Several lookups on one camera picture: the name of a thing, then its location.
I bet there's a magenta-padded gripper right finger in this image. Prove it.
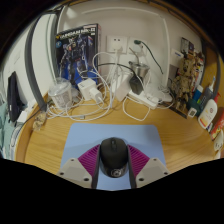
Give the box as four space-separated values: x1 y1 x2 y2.
126 144 172 189

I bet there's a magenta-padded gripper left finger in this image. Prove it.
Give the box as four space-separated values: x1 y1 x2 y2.
56 143 102 189

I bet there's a black computer mouse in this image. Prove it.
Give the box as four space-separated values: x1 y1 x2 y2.
99 137 130 179

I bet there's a light blue mouse pad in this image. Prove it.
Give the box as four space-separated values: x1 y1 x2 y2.
59 123 167 191

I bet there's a small white cube clock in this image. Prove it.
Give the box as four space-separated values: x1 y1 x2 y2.
187 107 198 119

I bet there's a white mug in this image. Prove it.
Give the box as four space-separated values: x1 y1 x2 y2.
213 129 224 159

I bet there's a white power strip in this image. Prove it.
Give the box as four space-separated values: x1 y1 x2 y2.
128 89 159 110

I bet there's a small white box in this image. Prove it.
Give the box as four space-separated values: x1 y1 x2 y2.
16 110 29 124

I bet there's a teal bedding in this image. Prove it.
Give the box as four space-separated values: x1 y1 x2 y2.
0 101 23 159

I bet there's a round green tin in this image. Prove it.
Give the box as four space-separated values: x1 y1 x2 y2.
185 98 201 116

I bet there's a white red-capped lotion bottle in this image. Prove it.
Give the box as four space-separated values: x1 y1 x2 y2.
197 93 221 130

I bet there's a clear plastic cup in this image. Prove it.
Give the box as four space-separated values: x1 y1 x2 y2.
48 78 73 108

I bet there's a yellow red snack can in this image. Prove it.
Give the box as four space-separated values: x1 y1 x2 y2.
209 107 224 141

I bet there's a white charger block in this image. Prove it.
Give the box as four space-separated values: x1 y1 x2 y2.
78 78 104 103

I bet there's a black charger block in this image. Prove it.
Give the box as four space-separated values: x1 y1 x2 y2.
129 74 144 95

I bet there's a white power adapter brick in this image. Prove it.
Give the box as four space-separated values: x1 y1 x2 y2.
113 74 133 101

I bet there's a blue white-capped bottle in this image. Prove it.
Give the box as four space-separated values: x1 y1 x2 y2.
193 84 204 103

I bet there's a black hanging bag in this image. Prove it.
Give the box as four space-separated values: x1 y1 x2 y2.
7 70 25 123

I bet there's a tan robot figure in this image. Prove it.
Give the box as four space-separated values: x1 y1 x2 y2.
170 53 201 111

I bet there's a white-nozzle squeeze bottle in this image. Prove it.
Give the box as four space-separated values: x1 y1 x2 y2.
199 75 217 108

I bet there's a metal cup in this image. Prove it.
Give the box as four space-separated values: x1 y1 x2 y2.
129 60 150 78

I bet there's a robot model kit box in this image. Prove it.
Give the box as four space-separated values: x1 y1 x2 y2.
54 23 102 88

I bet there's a colourful printed poster box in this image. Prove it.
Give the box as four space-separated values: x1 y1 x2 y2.
179 36 205 68

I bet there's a white charging cable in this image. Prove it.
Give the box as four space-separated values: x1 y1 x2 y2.
46 51 119 123

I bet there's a white wall control box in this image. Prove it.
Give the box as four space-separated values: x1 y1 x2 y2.
170 48 185 63

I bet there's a white wall socket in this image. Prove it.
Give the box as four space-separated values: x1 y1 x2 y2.
106 35 129 54
128 36 148 56

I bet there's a dark plug cable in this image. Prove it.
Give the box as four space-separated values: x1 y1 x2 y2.
133 39 164 75

